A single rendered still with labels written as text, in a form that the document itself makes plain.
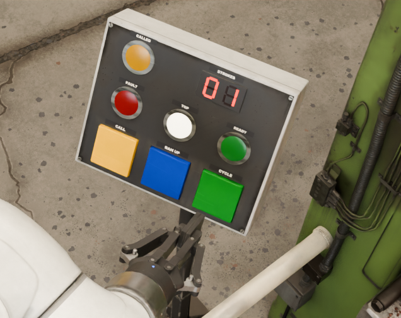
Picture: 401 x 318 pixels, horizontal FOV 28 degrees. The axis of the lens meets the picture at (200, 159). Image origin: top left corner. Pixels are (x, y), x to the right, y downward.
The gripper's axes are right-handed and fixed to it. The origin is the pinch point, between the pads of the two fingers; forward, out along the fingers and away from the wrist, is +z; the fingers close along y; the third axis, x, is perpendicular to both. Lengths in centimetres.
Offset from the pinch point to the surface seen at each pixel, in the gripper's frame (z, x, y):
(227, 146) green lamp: 12.8, 9.6, -1.2
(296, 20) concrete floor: 186, -17, -23
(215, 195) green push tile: 12.4, 0.3, -0.4
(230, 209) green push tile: 12.4, -0.9, 2.9
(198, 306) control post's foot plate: 81, -76, -6
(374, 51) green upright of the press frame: 26.0, 29.6, 14.6
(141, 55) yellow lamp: 12.8, 18.7, -19.5
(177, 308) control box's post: 64, -66, -9
